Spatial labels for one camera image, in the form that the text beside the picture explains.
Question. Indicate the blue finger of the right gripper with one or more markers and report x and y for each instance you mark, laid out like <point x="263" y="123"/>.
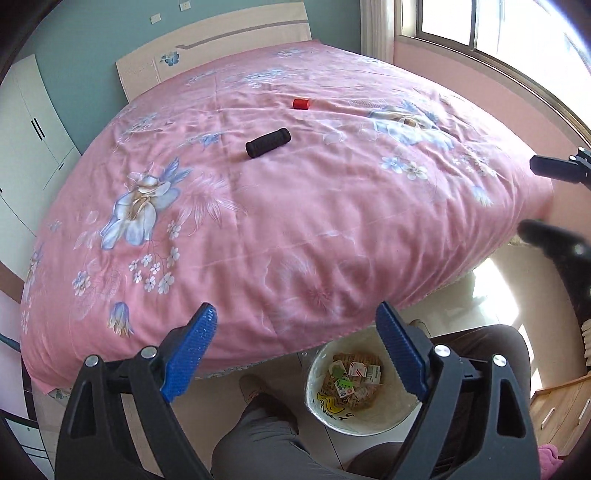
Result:
<point x="553" y="241"/>
<point x="562" y="170"/>

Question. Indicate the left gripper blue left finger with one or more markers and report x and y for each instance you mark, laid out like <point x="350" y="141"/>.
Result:
<point x="183" y="349"/>

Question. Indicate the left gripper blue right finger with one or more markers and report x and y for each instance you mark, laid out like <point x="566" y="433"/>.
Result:
<point x="408" y="348"/>

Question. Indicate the green wooden block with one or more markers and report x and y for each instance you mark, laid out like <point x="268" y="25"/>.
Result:
<point x="344" y="387"/>

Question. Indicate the black foam cylinder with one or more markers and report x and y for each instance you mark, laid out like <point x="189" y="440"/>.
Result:
<point x="266" y="143"/>

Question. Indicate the red toy block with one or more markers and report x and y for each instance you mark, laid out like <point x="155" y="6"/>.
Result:
<point x="301" y="104"/>

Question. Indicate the white trash bin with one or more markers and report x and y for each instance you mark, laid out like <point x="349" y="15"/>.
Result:
<point x="373" y="409"/>

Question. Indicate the red striped white box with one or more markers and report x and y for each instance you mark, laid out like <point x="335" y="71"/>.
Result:
<point x="357" y="369"/>

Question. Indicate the person's grey trouser legs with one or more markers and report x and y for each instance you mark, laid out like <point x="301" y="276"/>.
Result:
<point x="266" y="443"/>

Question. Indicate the wooden drawer cabinet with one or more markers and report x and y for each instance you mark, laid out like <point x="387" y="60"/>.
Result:
<point x="561" y="414"/>

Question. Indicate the pink quilted jacket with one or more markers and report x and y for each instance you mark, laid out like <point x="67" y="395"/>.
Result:
<point x="549" y="460"/>

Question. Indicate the pink floral bed sheet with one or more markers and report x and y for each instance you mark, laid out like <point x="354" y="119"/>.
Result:
<point x="391" y="187"/>

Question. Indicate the white curtain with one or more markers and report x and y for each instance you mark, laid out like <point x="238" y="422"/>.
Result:
<point x="378" y="26"/>

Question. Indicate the white wardrobe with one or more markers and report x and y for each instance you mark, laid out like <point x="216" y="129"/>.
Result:
<point x="37" y="155"/>

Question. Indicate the cream wooden headboard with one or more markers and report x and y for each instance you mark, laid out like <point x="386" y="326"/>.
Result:
<point x="210" y="39"/>

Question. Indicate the window with metal frame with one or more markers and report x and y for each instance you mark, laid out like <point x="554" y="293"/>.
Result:
<point x="531" y="43"/>

